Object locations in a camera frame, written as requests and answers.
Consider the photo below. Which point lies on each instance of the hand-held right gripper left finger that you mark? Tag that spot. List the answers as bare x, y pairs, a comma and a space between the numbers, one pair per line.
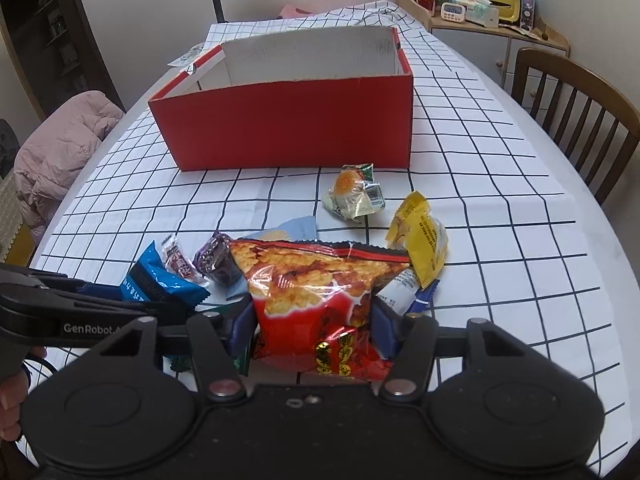
242, 327

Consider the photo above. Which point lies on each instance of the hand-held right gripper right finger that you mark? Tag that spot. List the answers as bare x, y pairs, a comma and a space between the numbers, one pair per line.
384, 327

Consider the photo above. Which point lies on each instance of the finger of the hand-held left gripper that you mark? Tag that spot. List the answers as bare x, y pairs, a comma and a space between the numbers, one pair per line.
165, 312
102, 291

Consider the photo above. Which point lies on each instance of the red chip bag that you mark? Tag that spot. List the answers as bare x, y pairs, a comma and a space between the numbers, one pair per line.
300, 305

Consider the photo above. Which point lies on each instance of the yellow snack packet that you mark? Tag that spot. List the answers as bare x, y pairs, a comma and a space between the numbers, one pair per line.
422, 245

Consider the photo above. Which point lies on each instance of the green orange snack packet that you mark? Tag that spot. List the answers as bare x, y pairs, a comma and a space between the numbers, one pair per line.
350, 192

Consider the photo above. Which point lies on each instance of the red cardboard box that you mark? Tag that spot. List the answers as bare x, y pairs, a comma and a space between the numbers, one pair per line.
290, 125

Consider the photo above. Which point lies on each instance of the person's left hand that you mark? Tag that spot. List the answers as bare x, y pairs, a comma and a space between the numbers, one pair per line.
7, 405

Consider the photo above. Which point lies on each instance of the dark green snack packet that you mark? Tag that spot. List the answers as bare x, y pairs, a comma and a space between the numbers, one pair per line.
242, 366

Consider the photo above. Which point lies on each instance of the white blue snack packet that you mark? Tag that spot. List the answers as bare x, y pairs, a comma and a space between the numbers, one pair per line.
400, 290

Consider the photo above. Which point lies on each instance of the small red white candy packet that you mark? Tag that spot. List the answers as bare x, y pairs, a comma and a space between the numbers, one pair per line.
177, 260

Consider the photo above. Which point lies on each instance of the purple snack packet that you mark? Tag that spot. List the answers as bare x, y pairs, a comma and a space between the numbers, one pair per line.
217, 260

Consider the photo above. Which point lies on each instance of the beige patterned cloth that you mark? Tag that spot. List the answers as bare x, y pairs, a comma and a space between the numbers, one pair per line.
12, 225

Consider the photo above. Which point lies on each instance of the light blue snack packet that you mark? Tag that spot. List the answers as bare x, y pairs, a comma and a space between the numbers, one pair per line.
297, 227

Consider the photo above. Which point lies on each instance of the white checked tablecloth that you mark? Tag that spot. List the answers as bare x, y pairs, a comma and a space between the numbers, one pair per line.
500, 260

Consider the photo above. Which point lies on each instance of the pink padded jacket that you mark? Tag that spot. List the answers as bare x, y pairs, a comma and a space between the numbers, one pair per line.
60, 145

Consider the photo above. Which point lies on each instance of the dark clothing pile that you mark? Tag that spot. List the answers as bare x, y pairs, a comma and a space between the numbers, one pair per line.
7, 147

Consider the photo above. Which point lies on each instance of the dark wooden shelf cabinet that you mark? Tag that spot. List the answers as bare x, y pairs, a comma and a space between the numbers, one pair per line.
45, 25

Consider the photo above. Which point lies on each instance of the brown wooden chair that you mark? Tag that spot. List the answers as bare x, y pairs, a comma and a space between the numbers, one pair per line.
575, 77

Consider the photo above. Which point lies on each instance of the pink flat item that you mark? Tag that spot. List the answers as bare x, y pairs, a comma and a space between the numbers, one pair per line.
292, 11

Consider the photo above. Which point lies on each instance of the white kitchen timer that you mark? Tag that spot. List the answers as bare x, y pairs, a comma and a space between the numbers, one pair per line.
452, 11

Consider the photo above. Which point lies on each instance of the white tissue pack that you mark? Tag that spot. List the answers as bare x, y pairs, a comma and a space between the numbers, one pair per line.
477, 10

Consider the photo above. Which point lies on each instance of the wooden side cabinet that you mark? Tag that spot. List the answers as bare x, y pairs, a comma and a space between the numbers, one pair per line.
555, 42

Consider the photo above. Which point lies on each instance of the yellow tissue box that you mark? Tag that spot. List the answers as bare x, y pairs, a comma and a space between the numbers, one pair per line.
502, 7

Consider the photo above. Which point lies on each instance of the blue patterned box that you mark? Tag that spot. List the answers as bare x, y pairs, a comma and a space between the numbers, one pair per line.
527, 2

